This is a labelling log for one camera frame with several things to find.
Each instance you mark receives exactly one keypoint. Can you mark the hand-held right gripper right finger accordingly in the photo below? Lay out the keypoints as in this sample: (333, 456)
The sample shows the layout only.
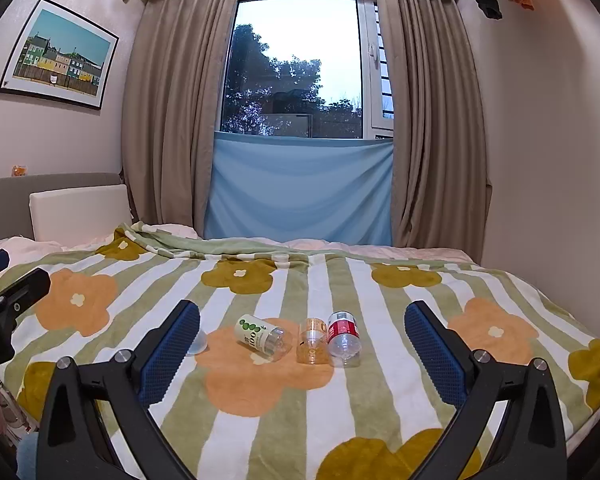
(435, 355)

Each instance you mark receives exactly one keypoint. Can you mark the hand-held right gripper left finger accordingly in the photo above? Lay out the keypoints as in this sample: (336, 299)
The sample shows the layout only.
(172, 350)

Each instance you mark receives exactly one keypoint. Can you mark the bottle with green label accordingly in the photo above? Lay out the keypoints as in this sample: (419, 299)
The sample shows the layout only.
(257, 334)

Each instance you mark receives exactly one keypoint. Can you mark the bottle with red label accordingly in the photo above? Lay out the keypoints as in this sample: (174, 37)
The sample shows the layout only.
(344, 340)

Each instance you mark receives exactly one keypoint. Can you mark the white bed sheet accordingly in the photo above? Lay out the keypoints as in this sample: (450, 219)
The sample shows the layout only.
(25, 247)

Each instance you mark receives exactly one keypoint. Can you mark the grey bed headboard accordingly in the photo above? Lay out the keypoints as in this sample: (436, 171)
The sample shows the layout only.
(5, 205)

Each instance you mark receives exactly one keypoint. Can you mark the white cushion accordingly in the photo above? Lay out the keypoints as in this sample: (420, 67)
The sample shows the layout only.
(80, 212)

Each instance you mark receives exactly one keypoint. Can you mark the small orange object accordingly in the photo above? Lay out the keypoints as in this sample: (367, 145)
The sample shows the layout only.
(19, 171)

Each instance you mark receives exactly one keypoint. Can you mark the floral striped blanket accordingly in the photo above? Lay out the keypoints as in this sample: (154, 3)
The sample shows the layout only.
(290, 410)

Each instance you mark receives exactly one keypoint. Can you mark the light blue cloth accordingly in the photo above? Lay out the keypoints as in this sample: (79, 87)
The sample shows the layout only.
(300, 190)

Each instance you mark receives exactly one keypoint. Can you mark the framed picture of houses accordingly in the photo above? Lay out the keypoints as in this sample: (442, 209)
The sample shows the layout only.
(60, 52)

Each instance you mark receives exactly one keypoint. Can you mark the beige curtain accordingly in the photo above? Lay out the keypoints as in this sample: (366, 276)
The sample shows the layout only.
(430, 120)
(172, 110)

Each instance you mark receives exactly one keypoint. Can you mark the window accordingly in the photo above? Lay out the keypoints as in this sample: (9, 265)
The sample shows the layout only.
(300, 60)

